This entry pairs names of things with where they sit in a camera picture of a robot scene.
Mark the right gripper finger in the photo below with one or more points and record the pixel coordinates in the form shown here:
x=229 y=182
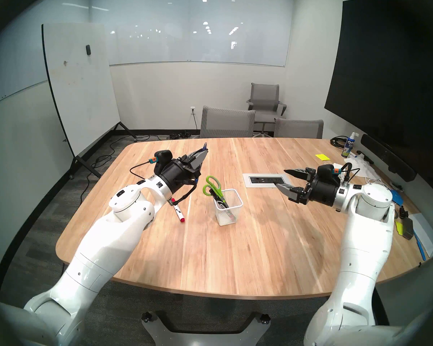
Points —
x=293 y=193
x=300 y=173

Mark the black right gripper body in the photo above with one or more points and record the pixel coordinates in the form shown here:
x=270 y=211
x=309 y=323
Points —
x=324 y=192

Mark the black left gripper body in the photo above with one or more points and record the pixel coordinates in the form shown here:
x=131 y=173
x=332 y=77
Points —
x=176 y=174

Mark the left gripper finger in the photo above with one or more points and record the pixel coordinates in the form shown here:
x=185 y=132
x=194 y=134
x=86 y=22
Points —
x=194 y=156
x=200 y=165

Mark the red capped whiteboard marker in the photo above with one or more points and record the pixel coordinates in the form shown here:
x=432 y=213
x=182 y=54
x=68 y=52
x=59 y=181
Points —
x=179 y=213

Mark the black permanent marker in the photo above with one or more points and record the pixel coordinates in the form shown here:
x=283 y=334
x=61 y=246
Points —
x=220 y=201

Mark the white mesh pen holder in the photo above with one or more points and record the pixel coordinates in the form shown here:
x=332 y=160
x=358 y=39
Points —
x=232 y=215

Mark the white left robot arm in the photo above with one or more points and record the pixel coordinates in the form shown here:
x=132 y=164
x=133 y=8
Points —
x=104 y=248

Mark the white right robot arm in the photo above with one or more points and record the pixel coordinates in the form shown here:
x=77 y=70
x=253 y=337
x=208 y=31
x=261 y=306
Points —
x=364 y=248

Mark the yellow sticky note pad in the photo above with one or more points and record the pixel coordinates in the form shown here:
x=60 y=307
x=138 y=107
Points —
x=322 y=157

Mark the grey mesh office chair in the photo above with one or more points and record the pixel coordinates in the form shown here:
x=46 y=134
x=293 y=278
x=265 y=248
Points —
x=298 y=129
x=227 y=122

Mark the silver table power outlet panel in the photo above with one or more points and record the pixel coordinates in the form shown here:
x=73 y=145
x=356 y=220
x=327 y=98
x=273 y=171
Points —
x=249 y=178

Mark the whiteboard cleaner spray bottle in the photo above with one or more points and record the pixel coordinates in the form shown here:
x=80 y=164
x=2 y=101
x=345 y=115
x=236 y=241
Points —
x=348 y=147

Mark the black video sound bar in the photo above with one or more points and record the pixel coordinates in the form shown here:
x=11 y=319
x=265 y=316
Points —
x=388 y=158

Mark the blue flat disc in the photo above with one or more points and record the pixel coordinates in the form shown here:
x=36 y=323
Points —
x=398 y=197

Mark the small black bottle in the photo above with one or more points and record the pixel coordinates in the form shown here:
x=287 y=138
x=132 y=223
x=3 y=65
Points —
x=403 y=212

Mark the grey office chair with armrests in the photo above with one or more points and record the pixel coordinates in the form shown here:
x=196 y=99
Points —
x=265 y=94

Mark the yellow and black pad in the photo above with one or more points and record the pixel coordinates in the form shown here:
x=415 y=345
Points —
x=407 y=228

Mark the white paper sheet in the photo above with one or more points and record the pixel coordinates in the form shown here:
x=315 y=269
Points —
x=425 y=233

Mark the blue stick tool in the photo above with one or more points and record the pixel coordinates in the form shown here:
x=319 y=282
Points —
x=419 y=246

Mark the rolling white whiteboard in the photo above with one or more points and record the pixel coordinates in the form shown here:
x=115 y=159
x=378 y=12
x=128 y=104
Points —
x=79 y=82

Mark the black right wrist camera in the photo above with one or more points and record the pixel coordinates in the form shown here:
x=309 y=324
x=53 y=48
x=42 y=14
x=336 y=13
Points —
x=326 y=170

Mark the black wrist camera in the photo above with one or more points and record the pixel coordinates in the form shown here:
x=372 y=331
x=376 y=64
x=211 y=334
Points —
x=163 y=156
x=326 y=170

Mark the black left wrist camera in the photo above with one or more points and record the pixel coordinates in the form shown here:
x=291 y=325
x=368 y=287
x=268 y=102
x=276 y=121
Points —
x=163 y=156

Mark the wide glass wall whiteboard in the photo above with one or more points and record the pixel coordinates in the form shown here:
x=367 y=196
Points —
x=195 y=35

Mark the large black wall screen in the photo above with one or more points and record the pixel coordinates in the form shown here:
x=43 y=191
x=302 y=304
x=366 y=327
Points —
x=386 y=78

